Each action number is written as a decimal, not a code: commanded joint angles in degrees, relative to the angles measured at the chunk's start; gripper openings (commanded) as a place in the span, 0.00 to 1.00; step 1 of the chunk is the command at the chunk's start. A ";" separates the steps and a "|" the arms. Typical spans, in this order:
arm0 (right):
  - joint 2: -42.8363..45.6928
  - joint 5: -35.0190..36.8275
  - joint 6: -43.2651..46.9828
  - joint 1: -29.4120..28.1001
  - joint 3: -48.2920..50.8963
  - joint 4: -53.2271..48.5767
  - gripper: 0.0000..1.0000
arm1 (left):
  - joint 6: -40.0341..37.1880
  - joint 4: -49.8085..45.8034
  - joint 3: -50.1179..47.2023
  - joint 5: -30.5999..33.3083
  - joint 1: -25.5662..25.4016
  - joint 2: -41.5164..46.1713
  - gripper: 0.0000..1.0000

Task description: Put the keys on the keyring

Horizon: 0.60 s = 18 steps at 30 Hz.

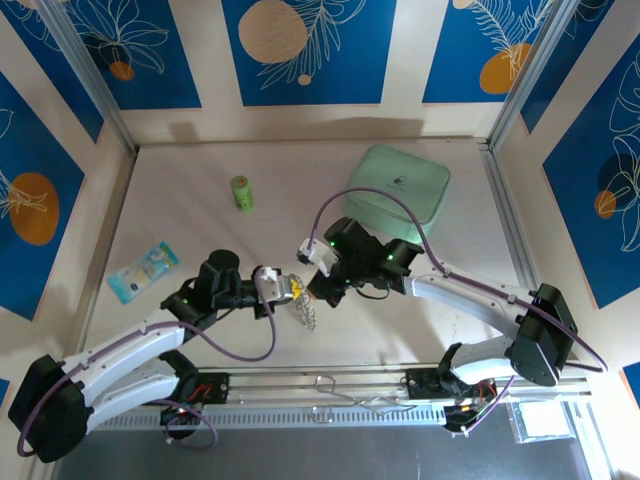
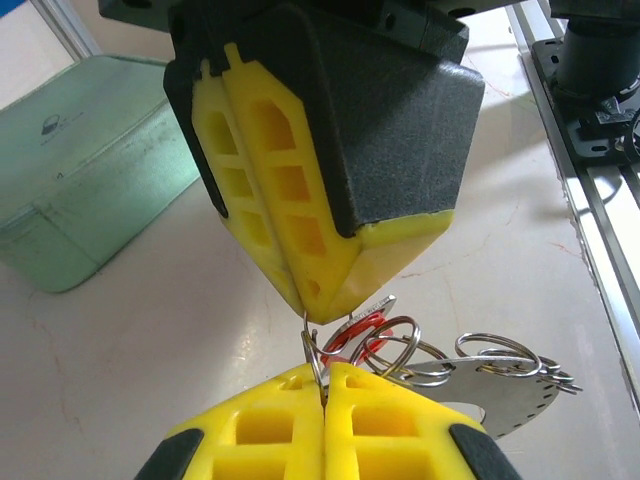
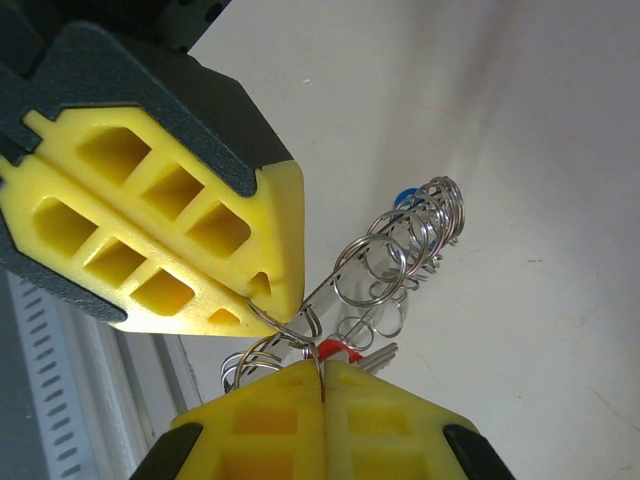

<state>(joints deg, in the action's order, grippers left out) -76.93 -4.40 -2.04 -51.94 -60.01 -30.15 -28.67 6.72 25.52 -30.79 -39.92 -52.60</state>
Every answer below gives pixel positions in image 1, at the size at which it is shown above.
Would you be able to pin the right aluminium corner post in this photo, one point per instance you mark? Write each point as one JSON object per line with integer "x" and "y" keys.
{"x": 529, "y": 75}

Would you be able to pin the gold keyring with metal clips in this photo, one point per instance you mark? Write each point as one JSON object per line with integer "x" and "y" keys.
{"x": 310, "y": 320}

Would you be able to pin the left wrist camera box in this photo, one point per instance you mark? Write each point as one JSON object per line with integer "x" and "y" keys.
{"x": 275, "y": 290}

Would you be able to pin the aluminium front rail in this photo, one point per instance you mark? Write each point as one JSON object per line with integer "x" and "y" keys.
{"x": 280, "y": 382}

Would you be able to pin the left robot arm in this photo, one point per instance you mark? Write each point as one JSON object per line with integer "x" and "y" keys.
{"x": 130, "y": 350}

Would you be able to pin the light blue wipes packet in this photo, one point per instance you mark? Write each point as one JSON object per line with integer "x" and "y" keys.
{"x": 145, "y": 270}

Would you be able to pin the clear plastic box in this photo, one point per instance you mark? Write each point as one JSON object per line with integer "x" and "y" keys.
{"x": 530, "y": 425}

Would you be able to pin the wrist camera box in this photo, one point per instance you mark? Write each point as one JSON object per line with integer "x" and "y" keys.
{"x": 275, "y": 290}
{"x": 320, "y": 255}

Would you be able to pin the mint green zip pouch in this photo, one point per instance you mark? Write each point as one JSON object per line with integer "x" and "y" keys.
{"x": 390, "y": 170}

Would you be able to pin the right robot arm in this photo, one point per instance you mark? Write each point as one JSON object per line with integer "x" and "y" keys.
{"x": 460, "y": 300}

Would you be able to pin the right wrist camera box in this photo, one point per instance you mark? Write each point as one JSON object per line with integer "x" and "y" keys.
{"x": 320, "y": 255}

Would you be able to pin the green can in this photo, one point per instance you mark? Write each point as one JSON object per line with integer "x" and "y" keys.
{"x": 242, "y": 192}

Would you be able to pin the left aluminium corner post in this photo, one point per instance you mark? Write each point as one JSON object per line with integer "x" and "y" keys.
{"x": 92, "y": 75}

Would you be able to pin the aluminium corner post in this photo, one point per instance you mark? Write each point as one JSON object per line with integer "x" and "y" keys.
{"x": 529, "y": 75}
{"x": 92, "y": 75}

